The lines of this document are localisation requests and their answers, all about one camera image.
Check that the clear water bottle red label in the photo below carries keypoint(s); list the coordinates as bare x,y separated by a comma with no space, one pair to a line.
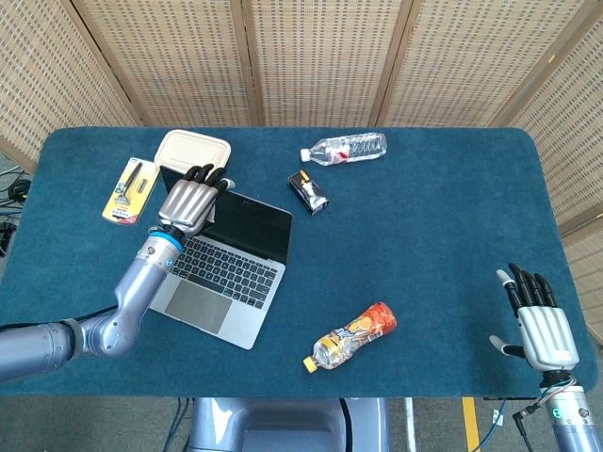
348,148

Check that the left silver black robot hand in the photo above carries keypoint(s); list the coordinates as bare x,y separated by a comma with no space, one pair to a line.
186,202

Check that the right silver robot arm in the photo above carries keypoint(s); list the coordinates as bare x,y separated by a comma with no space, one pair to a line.
572,419

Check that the grey robot torso base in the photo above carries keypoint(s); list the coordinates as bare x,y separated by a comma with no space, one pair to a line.
282,424

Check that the beige lidded food container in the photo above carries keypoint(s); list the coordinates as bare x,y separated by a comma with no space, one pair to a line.
193,148

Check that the orange yellow juice bottle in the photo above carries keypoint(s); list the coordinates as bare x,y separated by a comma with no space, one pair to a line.
353,334

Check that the woven wooden folding screen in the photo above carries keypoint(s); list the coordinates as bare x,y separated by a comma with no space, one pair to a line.
320,56

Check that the blue table cloth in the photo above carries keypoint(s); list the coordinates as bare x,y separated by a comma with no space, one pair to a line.
424,235

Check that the black purple cardboard box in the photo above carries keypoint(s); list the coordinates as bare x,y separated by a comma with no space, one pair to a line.
308,193

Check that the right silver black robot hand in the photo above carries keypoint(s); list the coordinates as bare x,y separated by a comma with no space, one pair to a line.
546,329

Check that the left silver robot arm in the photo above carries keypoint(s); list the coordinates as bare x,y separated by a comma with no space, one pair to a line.
122,311

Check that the razor in yellow blister pack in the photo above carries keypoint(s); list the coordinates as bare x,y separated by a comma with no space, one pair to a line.
129,193

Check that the grey laptop computer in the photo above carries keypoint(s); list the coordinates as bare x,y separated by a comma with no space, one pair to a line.
226,273

